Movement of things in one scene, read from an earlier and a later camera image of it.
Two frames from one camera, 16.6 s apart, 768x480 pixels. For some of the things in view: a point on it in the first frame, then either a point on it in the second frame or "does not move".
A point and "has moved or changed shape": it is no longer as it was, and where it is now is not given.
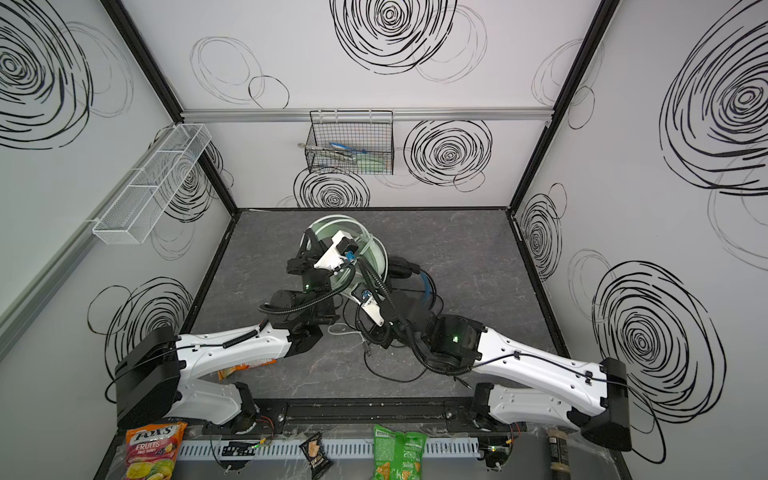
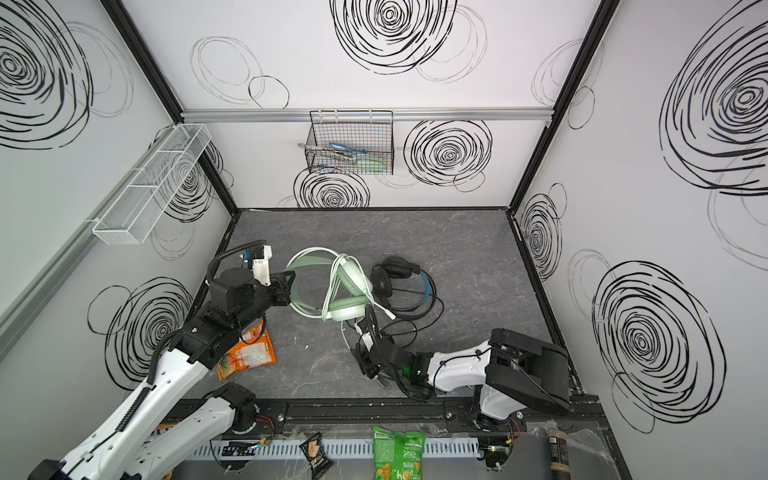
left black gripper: [303, 262] -> [279, 288]
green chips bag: [398, 455] does not move
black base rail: [353, 415] does not move
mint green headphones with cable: [345, 241] has moved or changed shape
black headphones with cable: [393, 354] does not move
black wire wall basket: [350, 142] does not move
